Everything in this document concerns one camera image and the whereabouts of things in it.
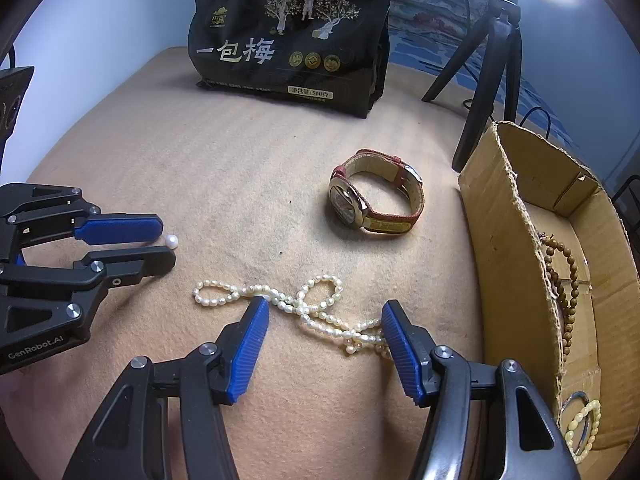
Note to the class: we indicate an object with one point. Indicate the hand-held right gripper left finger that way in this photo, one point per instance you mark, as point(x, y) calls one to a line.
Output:
point(247, 355)

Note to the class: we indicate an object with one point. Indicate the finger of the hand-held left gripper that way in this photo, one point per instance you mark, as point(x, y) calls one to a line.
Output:
point(130, 265)
point(120, 227)

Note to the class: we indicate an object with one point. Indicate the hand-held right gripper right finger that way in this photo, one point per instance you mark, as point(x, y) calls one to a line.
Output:
point(400, 355)

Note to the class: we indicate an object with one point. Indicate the small pearl earring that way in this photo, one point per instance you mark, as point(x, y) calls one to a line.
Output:
point(171, 241)

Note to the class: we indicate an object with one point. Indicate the cardboard box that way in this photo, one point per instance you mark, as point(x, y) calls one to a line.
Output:
point(505, 260)

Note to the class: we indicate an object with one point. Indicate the silver bangle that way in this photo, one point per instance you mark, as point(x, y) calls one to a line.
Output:
point(567, 400)

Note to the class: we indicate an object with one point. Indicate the tan blanket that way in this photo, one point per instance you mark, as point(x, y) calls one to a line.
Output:
point(200, 160)

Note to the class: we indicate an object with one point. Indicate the dark patterned object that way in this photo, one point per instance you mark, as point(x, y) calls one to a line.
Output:
point(15, 100)

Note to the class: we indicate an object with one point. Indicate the black printed snack bag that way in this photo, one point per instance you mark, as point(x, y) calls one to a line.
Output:
point(280, 60)

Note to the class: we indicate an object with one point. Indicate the black tripod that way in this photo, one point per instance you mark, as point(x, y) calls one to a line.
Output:
point(480, 110)

